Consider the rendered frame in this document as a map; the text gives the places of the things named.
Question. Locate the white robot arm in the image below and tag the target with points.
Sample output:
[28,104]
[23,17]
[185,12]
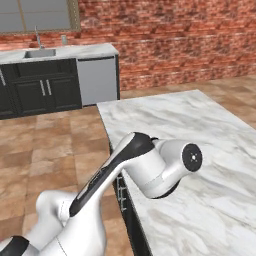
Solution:
[140,163]

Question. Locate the silver dishwasher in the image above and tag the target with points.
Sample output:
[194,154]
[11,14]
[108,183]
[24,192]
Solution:
[97,80]

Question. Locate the black island cabinet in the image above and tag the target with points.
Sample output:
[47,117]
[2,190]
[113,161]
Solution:
[131,216]

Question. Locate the black base cupboards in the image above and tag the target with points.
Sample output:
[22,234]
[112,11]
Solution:
[40,86]

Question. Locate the grey soap dispenser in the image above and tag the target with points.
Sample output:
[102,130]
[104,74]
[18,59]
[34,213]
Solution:
[64,39]

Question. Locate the steel sink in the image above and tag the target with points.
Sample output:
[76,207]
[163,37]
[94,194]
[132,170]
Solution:
[40,53]

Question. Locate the silver tap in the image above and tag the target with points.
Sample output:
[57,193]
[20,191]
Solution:
[38,38]

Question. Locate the window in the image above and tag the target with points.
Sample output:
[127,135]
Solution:
[36,15]

